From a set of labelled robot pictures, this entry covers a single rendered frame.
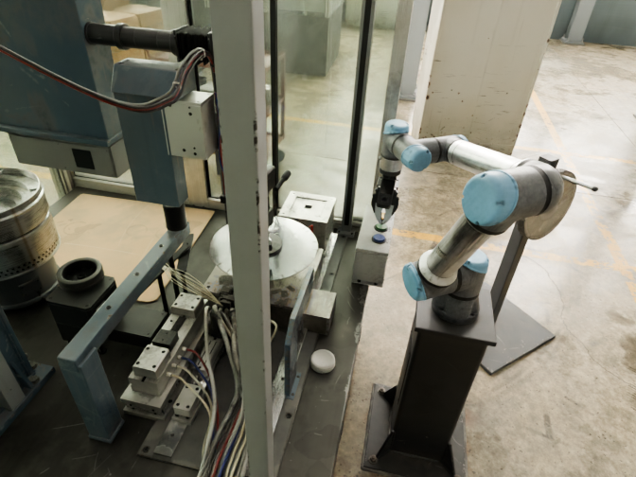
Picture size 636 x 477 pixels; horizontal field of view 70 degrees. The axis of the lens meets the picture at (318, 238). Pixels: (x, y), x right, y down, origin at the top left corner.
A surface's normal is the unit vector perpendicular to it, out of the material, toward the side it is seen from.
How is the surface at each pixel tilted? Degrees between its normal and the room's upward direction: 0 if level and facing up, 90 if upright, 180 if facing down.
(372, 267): 90
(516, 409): 0
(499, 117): 91
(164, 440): 0
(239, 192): 90
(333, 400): 0
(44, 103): 90
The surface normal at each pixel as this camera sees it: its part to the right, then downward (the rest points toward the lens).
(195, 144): -0.22, 0.56
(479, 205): -0.90, 0.11
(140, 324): 0.04, -0.81
